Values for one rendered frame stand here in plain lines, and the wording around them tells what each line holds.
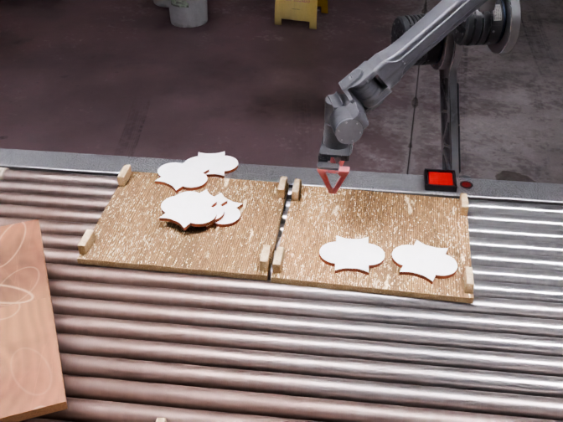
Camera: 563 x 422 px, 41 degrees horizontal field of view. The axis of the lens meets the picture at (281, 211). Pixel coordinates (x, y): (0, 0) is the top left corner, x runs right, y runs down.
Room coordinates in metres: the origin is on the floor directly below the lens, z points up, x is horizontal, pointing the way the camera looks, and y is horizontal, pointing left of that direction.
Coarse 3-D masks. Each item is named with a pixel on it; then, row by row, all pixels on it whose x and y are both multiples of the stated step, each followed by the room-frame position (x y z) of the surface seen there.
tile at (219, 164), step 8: (200, 152) 1.67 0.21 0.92; (224, 152) 1.67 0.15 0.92; (192, 160) 1.64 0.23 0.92; (200, 160) 1.64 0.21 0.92; (208, 160) 1.64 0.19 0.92; (216, 160) 1.64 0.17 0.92; (224, 160) 1.64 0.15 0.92; (232, 160) 1.64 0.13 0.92; (216, 168) 1.60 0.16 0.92; (224, 168) 1.60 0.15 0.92; (232, 168) 1.60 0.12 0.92; (208, 176) 1.57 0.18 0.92; (216, 176) 1.57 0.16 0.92; (224, 176) 1.56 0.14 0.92
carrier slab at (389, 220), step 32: (320, 192) 1.47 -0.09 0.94; (352, 192) 1.47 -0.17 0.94; (288, 224) 1.34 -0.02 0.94; (320, 224) 1.34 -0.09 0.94; (352, 224) 1.34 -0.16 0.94; (384, 224) 1.34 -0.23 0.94; (416, 224) 1.34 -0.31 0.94; (448, 224) 1.34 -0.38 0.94; (288, 256) 1.23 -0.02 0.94; (352, 288) 1.14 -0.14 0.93; (384, 288) 1.13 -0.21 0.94; (416, 288) 1.13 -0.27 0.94; (448, 288) 1.13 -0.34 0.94
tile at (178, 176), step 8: (160, 168) 1.56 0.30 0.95; (168, 168) 1.56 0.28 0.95; (176, 168) 1.56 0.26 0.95; (184, 168) 1.56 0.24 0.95; (192, 168) 1.56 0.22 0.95; (200, 168) 1.56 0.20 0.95; (208, 168) 1.56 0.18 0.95; (160, 176) 1.53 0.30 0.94; (168, 176) 1.53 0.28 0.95; (176, 176) 1.53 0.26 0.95; (184, 176) 1.53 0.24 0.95; (192, 176) 1.53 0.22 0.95; (200, 176) 1.53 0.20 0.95; (168, 184) 1.50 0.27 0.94; (176, 184) 1.49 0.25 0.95; (184, 184) 1.49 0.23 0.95; (192, 184) 1.49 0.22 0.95; (200, 184) 1.49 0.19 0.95; (176, 192) 1.47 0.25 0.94
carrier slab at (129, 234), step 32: (128, 192) 1.47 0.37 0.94; (160, 192) 1.47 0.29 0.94; (224, 192) 1.47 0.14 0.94; (256, 192) 1.47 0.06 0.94; (96, 224) 1.34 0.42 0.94; (128, 224) 1.34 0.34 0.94; (160, 224) 1.34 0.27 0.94; (256, 224) 1.34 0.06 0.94; (96, 256) 1.23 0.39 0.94; (128, 256) 1.23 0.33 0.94; (160, 256) 1.23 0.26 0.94; (192, 256) 1.23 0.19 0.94; (224, 256) 1.23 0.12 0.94; (256, 256) 1.23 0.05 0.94
